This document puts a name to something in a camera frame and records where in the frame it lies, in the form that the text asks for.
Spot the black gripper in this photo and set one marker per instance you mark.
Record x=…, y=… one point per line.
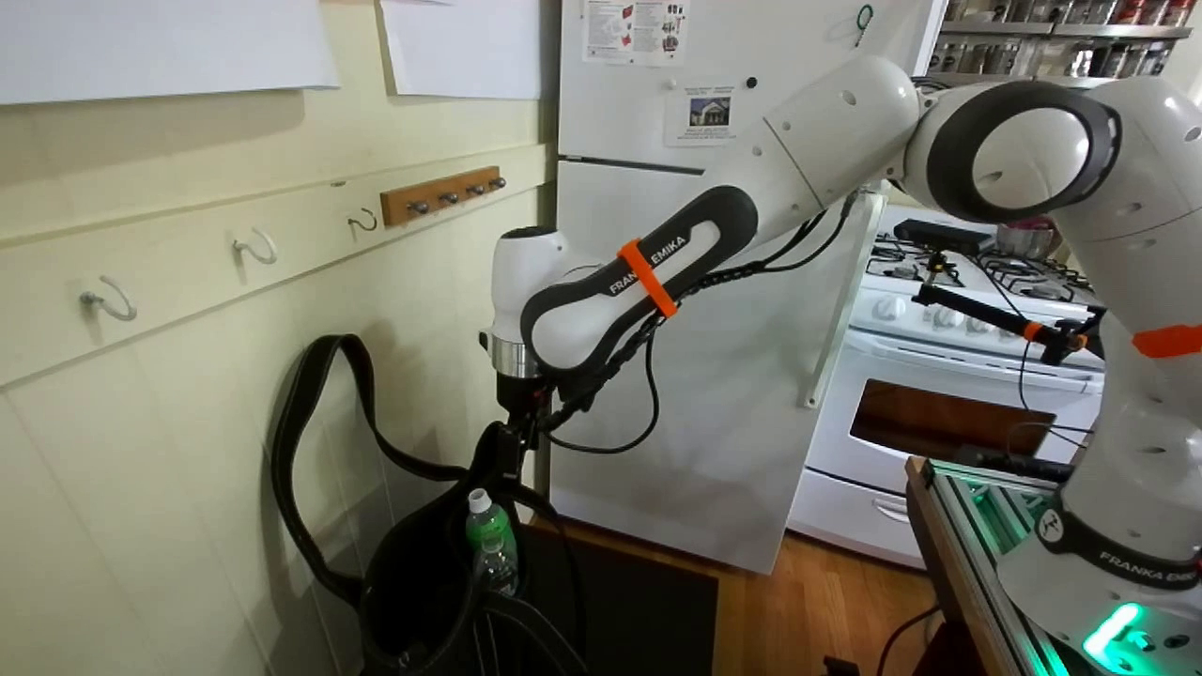
x=526, y=403

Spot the green plastic bottle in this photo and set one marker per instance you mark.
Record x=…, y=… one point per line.
x=492, y=548

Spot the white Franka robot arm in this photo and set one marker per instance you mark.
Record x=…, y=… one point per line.
x=827, y=137

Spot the black tote bag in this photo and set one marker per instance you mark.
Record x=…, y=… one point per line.
x=414, y=587

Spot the black side table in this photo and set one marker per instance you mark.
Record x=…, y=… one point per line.
x=641, y=613

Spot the white refrigerator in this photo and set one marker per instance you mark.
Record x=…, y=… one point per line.
x=737, y=436

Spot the wooden peg rack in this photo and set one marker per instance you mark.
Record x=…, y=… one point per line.
x=438, y=197

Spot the white kitchen stove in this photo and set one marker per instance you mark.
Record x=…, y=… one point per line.
x=839, y=503

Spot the small photo magnet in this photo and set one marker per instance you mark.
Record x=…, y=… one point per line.
x=710, y=110

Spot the small white paper sheet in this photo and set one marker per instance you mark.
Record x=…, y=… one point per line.
x=454, y=43

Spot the printed paper on refrigerator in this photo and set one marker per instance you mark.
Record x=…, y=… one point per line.
x=633, y=31

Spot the pale green robot cart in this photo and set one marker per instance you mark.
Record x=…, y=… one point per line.
x=964, y=539

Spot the large white paper sheet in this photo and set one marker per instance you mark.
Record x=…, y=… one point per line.
x=151, y=43

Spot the shelf with spice jars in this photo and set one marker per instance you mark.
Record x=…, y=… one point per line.
x=999, y=60

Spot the white wall hook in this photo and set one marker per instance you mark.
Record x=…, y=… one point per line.
x=256, y=246
x=363, y=224
x=110, y=299

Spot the black camera on stand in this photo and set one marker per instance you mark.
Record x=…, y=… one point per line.
x=940, y=234

